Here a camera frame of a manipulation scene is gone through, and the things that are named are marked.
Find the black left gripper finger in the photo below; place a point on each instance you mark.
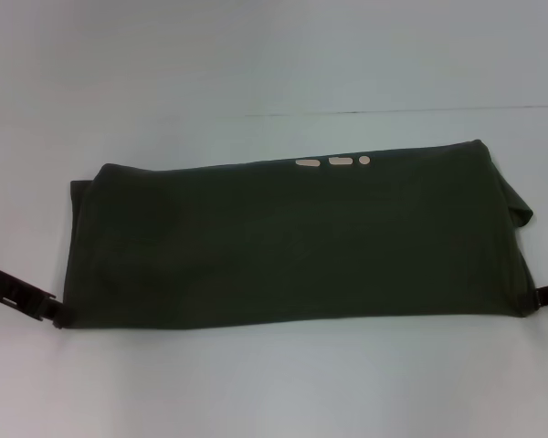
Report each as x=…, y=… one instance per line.
x=60, y=315

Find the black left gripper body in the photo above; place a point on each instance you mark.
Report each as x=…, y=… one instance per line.
x=13, y=289

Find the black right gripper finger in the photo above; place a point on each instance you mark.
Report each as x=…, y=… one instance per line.
x=530, y=302

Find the dark green t-shirt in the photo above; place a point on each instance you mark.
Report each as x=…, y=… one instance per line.
x=301, y=237

